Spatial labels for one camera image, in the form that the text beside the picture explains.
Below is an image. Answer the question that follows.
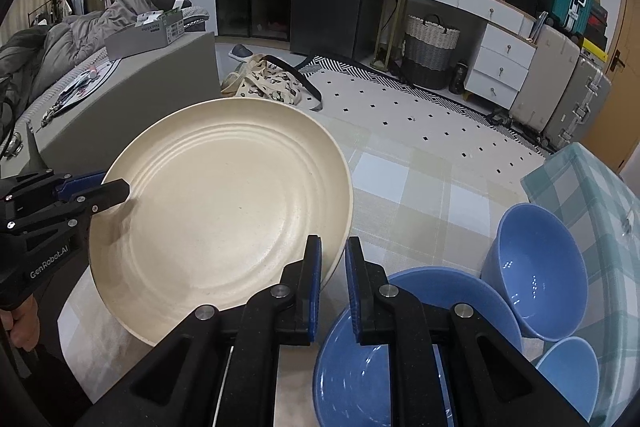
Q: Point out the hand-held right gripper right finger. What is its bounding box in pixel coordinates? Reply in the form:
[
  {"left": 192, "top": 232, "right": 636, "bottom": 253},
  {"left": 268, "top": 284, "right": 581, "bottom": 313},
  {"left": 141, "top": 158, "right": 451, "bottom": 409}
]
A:
[{"left": 345, "top": 236, "right": 588, "bottom": 427}]

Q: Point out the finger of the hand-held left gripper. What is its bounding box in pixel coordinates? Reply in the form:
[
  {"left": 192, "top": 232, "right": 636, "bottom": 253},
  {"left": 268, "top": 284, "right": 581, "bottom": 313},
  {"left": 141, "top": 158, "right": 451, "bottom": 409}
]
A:
[
  {"left": 55, "top": 173, "right": 108, "bottom": 202},
  {"left": 65, "top": 178, "right": 132, "bottom": 228}
]

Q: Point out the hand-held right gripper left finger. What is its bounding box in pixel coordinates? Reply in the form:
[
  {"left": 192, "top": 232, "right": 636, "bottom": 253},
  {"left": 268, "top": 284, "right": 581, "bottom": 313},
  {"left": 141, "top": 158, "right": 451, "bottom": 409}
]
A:
[{"left": 75, "top": 234, "right": 323, "bottom": 427}]

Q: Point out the cream plate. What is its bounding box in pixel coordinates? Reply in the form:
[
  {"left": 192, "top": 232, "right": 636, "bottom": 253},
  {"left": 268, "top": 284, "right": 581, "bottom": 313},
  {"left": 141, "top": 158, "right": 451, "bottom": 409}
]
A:
[{"left": 87, "top": 98, "right": 355, "bottom": 348}]

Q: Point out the light blue bowl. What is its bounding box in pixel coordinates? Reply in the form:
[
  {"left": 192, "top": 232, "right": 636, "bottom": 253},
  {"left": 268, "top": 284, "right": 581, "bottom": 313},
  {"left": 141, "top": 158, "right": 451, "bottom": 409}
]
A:
[{"left": 535, "top": 336, "right": 601, "bottom": 427}]

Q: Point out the person's left hand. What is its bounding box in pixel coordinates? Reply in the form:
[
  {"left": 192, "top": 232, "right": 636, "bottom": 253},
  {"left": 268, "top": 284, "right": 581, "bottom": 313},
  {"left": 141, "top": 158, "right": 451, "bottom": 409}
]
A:
[{"left": 7, "top": 304, "right": 42, "bottom": 350}]

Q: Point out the round tray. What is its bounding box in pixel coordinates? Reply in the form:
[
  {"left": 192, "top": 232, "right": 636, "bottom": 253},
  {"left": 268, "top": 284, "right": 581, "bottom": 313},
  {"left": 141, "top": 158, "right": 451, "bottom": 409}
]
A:
[{"left": 42, "top": 57, "right": 121, "bottom": 122}]

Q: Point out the grey sofa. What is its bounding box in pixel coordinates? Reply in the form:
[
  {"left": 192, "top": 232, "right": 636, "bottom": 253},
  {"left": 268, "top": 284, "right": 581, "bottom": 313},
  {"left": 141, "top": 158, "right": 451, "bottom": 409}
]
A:
[{"left": 0, "top": 31, "right": 221, "bottom": 188}]

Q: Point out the grey shoe box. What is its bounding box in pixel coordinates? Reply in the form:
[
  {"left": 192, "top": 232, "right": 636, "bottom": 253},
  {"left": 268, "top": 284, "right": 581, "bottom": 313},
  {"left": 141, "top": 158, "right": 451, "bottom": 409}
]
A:
[{"left": 104, "top": 9, "right": 183, "bottom": 60}]

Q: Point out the clothes rack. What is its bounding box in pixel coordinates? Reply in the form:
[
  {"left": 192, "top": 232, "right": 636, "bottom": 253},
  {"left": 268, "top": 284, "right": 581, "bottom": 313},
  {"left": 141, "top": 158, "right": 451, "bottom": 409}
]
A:
[{"left": 27, "top": 0, "right": 88, "bottom": 25}]

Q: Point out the printed tote bag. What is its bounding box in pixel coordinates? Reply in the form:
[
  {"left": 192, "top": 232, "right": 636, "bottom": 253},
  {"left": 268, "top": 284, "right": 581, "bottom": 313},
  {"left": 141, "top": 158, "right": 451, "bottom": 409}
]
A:
[{"left": 220, "top": 53, "right": 326, "bottom": 112}]

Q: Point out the black and white rug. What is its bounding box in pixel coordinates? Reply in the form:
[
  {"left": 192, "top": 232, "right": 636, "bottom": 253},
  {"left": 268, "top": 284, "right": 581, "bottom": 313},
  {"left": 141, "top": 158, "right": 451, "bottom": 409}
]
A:
[{"left": 295, "top": 54, "right": 556, "bottom": 188}]

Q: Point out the black bottle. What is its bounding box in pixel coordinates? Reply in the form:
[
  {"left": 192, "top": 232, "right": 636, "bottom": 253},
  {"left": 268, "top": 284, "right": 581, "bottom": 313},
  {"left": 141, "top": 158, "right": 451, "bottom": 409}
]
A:
[{"left": 448, "top": 59, "right": 469, "bottom": 95}]

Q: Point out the woven laundry basket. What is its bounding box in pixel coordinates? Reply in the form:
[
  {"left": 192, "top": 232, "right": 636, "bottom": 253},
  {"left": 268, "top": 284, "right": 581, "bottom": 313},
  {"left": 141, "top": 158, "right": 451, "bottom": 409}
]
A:
[{"left": 402, "top": 13, "right": 461, "bottom": 90}]

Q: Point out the teal checked tablecloth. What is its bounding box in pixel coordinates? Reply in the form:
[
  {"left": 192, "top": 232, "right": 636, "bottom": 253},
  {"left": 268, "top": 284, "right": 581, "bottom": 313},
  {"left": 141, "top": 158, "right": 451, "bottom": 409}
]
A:
[{"left": 520, "top": 142, "right": 640, "bottom": 427}]

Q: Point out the white dressing table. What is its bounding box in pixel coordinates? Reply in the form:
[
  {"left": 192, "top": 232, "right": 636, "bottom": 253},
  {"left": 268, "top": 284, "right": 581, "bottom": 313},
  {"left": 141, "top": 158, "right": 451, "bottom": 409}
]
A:
[{"left": 377, "top": 0, "right": 538, "bottom": 110}]

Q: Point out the beige suitcase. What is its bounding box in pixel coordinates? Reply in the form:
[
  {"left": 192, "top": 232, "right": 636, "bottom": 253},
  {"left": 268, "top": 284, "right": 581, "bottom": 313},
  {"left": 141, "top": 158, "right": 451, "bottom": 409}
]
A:
[{"left": 509, "top": 24, "right": 582, "bottom": 138}]

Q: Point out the silver suitcase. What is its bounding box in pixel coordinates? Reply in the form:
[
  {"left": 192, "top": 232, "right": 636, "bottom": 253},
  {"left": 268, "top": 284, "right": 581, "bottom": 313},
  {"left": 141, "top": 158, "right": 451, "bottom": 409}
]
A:
[{"left": 542, "top": 54, "right": 613, "bottom": 151}]

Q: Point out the wooden door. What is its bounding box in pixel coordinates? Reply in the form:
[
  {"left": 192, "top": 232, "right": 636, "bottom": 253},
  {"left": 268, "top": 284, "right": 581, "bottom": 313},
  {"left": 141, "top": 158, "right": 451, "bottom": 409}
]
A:
[{"left": 580, "top": 0, "right": 640, "bottom": 175}]

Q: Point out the yellow flat box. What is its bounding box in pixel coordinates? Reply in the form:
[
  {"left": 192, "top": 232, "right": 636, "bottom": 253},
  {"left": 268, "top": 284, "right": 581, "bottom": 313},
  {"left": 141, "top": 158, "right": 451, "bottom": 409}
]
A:
[{"left": 580, "top": 43, "right": 610, "bottom": 64}]

